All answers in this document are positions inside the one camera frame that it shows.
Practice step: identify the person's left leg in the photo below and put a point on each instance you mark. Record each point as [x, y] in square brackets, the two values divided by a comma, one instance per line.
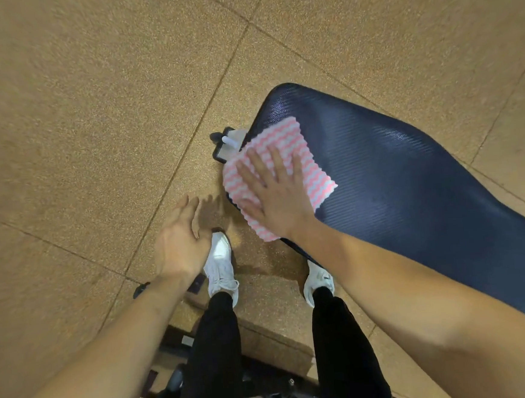
[211, 359]

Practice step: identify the person's right little finger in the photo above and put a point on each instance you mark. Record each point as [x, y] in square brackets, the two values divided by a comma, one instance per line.
[299, 168]

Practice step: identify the person's white left shoe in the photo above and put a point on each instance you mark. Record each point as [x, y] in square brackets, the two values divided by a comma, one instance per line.
[220, 263]

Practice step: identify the black metal equipment frame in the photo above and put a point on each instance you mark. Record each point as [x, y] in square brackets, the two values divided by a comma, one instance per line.
[268, 386]

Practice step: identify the person's white shoe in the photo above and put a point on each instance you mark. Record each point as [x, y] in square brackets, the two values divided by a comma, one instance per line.
[220, 263]
[319, 280]

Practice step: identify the person's left thumb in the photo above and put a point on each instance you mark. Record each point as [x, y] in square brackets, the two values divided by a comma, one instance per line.
[204, 241]

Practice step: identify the tan speckled step platform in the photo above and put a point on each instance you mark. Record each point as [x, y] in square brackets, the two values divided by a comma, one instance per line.
[271, 304]

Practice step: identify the black white bench foot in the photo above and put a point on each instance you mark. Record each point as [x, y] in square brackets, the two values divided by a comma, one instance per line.
[229, 145]

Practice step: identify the person's white right shoe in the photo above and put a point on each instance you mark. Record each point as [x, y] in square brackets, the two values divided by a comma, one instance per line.
[319, 280]

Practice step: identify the person's left forearm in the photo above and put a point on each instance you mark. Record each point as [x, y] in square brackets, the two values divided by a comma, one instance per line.
[99, 368]

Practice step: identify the person's right leg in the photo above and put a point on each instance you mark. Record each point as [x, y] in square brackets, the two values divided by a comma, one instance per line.
[345, 357]

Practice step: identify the black bench base bar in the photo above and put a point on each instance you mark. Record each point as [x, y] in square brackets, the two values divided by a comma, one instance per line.
[141, 290]

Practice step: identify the person's right middle finger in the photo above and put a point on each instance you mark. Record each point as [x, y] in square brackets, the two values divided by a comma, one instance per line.
[260, 165]

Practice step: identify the person's leg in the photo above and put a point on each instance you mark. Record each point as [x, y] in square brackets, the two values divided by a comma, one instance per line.
[345, 357]
[211, 359]

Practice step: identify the pink white striped cleaning cloth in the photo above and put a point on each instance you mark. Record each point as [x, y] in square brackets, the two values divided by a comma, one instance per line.
[284, 136]

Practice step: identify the dark blue padded bench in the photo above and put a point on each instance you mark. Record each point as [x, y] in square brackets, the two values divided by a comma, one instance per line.
[402, 185]

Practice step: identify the person's right hand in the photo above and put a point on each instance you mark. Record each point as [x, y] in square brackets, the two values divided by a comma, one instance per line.
[281, 204]

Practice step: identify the person's right forearm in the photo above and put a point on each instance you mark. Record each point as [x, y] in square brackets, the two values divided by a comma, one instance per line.
[435, 319]

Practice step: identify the person's right thumb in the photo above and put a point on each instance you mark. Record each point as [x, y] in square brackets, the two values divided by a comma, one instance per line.
[247, 206]

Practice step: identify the person's left hand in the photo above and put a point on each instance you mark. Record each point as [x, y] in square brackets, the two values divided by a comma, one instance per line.
[180, 248]

